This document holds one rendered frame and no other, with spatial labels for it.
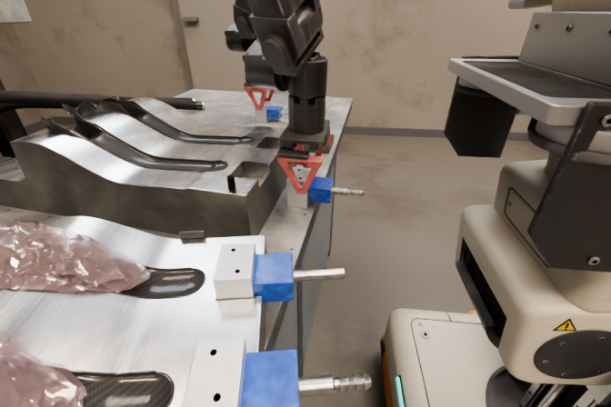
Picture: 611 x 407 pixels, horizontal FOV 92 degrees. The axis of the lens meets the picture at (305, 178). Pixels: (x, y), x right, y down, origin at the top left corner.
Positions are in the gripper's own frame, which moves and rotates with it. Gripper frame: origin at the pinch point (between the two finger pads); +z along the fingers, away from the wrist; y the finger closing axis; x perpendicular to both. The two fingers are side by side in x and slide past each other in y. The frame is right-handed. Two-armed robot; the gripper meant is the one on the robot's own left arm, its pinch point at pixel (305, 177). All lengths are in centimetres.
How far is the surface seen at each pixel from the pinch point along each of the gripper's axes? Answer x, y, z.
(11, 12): -91, -35, -23
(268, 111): -18.5, -40.4, 1.5
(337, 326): 9, -31, 85
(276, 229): -2.9, 8.9, 4.8
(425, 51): 62, -250, 5
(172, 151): -24.1, 0.9, -3.2
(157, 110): -33.1, -9.9, -6.8
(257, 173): -7.3, 3.8, -2.0
